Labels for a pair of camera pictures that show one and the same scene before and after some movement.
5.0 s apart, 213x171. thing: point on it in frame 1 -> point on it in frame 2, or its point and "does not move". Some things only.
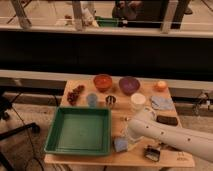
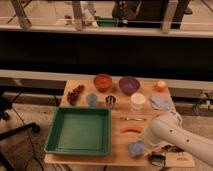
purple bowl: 129,85 does not move
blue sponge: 120,145 -> 136,149
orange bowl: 102,82 does not move
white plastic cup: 138,99 does not move
